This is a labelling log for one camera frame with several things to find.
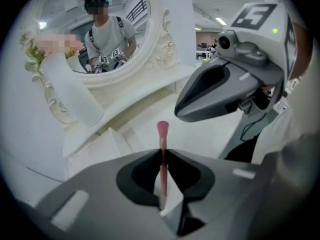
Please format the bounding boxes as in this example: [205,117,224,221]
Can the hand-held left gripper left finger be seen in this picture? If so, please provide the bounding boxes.
[34,148,185,240]

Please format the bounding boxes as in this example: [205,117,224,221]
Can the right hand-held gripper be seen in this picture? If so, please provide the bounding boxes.
[216,2,300,115]

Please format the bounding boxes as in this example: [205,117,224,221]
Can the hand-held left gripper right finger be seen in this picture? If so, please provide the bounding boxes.
[166,148,272,240]

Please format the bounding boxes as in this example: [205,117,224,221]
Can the oval white ornate mirror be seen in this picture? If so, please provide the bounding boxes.
[31,0,181,125]

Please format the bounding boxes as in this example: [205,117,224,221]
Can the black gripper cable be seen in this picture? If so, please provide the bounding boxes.
[240,112,268,142]

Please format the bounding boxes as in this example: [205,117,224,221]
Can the pink makeup brush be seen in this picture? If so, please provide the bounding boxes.
[156,120,170,200]

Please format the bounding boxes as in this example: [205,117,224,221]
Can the person's right forearm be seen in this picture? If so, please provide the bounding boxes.
[287,21,315,82]

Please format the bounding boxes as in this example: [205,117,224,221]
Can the person's black shorts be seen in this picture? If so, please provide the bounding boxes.
[223,133,261,164]

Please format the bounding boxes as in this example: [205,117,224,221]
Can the white dressing table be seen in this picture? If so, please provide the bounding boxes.
[0,66,242,216]

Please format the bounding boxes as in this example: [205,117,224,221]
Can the white vase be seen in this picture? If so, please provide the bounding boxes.
[39,51,105,129]

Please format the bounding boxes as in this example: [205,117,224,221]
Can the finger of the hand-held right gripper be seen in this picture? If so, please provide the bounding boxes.
[174,61,260,124]

